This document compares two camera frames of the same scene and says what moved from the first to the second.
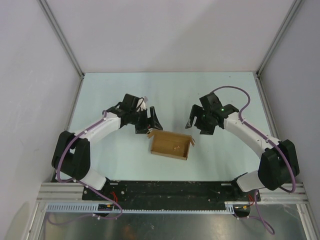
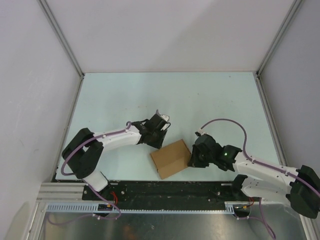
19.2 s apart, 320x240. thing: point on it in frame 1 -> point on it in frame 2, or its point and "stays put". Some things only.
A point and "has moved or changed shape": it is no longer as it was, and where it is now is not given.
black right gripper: x=197 y=111 -> x=193 y=161
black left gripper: x=143 y=128 -> x=158 y=144
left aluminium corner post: x=45 y=7 stays put
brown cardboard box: x=170 y=144 has moved or changed shape
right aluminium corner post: x=295 y=5 stays put
